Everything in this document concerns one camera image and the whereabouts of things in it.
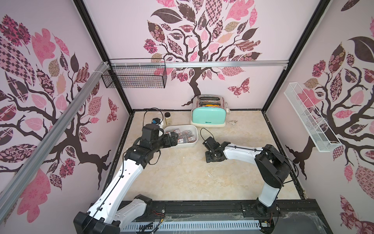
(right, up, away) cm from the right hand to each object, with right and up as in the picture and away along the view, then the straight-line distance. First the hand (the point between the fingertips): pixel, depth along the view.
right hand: (211, 159), depth 92 cm
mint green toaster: (-1, +32, +7) cm, 33 cm away
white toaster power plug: (+19, +24, +18) cm, 36 cm away
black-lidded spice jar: (-30, +27, +14) cm, 43 cm away
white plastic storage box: (-15, +15, +9) cm, 23 cm away
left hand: (-24, +15, -17) cm, 33 cm away
